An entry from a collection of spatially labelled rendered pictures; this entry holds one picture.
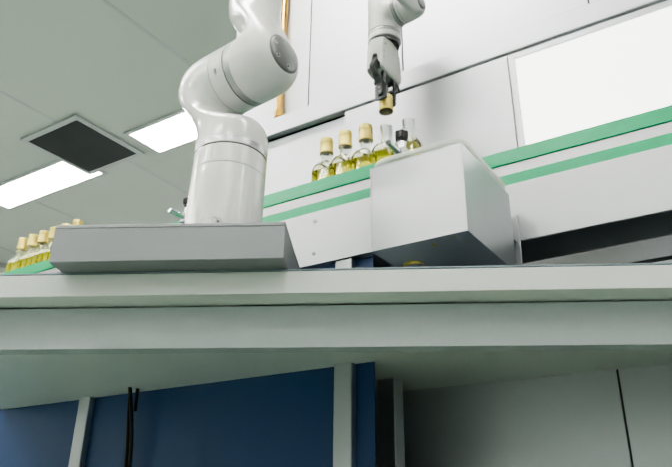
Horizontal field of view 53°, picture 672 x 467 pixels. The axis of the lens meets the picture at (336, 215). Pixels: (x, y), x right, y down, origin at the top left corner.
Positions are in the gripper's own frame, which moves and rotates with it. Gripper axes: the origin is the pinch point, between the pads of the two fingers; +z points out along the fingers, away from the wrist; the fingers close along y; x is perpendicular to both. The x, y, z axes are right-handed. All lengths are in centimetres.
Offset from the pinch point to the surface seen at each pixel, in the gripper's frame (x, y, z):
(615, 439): 38, -16, 81
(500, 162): 28.3, 3.6, 28.8
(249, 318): 7, 53, 71
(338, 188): -4.7, 13.2, 29.9
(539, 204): 36, 5, 41
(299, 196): -14.8, 13.7, 29.4
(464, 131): 14.9, -12.4, 8.5
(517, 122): 27.9, -12.5, 10.3
